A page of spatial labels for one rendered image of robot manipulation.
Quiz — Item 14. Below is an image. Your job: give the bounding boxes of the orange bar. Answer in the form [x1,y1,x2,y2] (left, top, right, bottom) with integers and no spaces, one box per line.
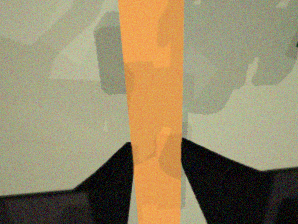
[118,0,184,224]

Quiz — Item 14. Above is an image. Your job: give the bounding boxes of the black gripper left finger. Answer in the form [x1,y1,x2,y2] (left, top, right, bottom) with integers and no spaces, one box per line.
[0,142,134,224]

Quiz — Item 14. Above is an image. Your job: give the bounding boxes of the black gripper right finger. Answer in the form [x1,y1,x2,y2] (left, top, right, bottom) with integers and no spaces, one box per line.
[181,138,298,224]

